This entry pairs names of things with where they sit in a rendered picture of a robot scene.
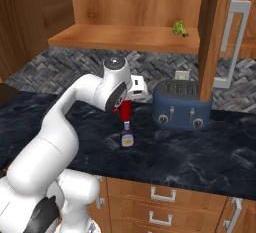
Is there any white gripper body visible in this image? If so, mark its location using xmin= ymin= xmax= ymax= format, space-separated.
xmin=127 ymin=89 xmax=149 ymax=103

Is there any dark condiment bottle yellow label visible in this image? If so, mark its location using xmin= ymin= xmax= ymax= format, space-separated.
xmin=119 ymin=120 xmax=136 ymax=150

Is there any open wooden cabinet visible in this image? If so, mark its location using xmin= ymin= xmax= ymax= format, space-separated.
xmin=47 ymin=0 xmax=206 ymax=56

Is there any blue toaster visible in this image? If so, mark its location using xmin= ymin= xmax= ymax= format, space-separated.
xmin=152 ymin=78 xmax=214 ymax=132

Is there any green broccoli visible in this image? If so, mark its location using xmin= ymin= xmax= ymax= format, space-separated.
xmin=171 ymin=19 xmax=190 ymax=39

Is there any wooden drawer front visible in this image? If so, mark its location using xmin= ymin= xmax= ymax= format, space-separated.
xmin=107 ymin=194 xmax=224 ymax=232
xmin=110 ymin=218 xmax=218 ymax=233
xmin=105 ymin=176 xmax=229 ymax=212

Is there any wooden base cupboard door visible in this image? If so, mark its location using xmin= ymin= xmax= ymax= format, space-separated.
xmin=87 ymin=174 xmax=112 ymax=233
xmin=214 ymin=196 xmax=256 ymax=233

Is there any white wall outlet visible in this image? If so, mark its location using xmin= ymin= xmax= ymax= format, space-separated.
xmin=174 ymin=70 xmax=191 ymax=82

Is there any grey drawer handle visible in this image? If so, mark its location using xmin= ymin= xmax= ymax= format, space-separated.
xmin=150 ymin=185 xmax=178 ymax=203
xmin=148 ymin=210 xmax=174 ymax=227

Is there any grey cupboard door handle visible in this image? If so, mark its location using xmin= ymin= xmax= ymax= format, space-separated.
xmin=94 ymin=175 xmax=106 ymax=210
xmin=222 ymin=196 xmax=244 ymax=233

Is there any grey cabinet door handle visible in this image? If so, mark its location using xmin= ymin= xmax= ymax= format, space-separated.
xmin=212 ymin=0 xmax=252 ymax=90

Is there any closed wooden wall cabinet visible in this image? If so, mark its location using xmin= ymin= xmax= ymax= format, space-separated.
xmin=218 ymin=0 xmax=256 ymax=60

